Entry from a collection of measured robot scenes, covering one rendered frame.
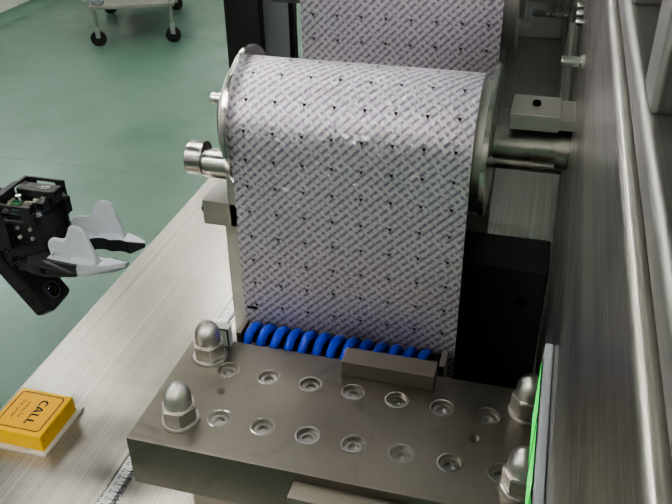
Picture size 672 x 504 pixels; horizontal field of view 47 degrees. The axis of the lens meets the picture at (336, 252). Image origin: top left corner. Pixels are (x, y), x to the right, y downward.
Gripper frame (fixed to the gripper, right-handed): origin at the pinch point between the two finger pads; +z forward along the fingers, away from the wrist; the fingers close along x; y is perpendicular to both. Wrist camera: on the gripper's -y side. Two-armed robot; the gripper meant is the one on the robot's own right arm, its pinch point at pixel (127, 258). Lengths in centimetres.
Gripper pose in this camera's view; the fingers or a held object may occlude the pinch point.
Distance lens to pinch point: 91.3
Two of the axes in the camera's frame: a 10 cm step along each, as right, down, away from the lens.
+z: 9.6, 1.3, -2.3
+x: 2.7, -5.2, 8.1
